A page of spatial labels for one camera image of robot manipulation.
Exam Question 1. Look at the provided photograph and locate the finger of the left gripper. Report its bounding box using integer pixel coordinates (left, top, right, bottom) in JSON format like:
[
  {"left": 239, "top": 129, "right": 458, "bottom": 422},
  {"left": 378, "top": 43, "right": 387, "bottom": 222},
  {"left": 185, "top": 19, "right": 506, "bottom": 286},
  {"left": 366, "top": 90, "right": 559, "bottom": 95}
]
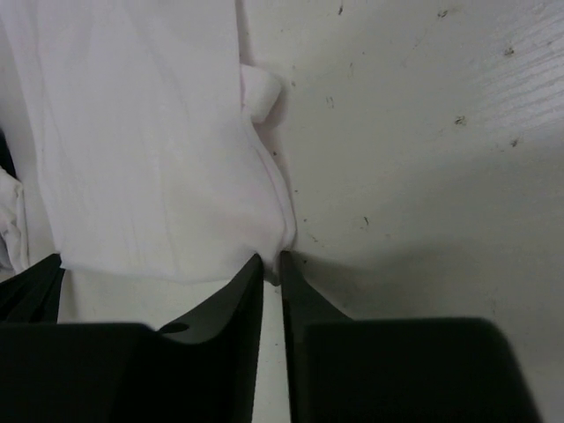
[{"left": 1, "top": 254, "right": 65, "bottom": 323}]

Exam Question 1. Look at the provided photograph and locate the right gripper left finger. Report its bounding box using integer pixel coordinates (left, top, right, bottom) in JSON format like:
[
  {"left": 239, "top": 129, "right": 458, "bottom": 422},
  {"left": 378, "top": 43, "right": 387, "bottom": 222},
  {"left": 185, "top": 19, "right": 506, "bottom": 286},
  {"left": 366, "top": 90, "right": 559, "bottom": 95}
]
[{"left": 1, "top": 256, "right": 263, "bottom": 422}]

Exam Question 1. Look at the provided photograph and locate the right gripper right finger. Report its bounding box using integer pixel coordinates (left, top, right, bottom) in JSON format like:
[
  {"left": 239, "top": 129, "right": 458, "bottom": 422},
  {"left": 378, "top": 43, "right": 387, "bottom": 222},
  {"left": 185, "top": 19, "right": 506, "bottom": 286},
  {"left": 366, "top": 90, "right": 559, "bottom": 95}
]
[{"left": 279, "top": 252, "right": 541, "bottom": 422}]

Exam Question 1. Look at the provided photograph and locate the white tank top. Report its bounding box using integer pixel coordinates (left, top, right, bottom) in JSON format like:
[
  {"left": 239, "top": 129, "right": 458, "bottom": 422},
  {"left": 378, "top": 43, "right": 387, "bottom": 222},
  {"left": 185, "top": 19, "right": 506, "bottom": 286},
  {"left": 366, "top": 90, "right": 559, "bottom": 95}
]
[{"left": 1, "top": 1, "right": 296, "bottom": 283}]

